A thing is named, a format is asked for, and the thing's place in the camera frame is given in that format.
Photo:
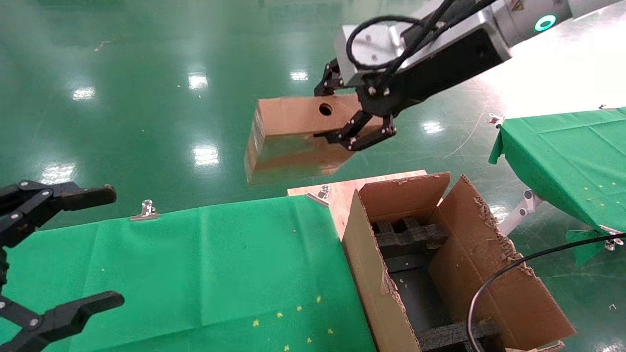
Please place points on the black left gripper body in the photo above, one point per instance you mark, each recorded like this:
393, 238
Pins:
3, 266

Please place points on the large open cardboard carton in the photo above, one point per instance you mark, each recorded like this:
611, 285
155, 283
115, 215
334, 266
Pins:
371, 274

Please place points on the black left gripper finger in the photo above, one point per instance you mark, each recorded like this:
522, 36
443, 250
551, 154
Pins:
63, 315
83, 195

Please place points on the white table leg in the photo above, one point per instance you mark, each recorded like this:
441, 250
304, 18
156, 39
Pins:
521, 212

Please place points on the large green tablecloth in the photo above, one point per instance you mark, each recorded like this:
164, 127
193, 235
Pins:
195, 269

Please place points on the silver camera mount bracket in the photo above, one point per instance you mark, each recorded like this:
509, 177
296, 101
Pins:
472, 23

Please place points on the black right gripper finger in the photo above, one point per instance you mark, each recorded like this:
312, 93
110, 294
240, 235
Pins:
359, 139
328, 80

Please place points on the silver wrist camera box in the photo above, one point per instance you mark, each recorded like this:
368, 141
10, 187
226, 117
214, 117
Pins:
376, 46

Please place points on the metal binder clip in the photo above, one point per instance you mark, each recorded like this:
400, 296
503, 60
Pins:
145, 210
323, 191
611, 242
495, 119

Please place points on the green tablecloth with hanging corner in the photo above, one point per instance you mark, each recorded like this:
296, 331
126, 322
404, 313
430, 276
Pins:
562, 156

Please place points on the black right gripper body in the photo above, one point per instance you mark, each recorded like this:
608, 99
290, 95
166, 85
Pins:
430, 73

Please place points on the small brown cardboard box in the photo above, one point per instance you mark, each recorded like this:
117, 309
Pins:
288, 117

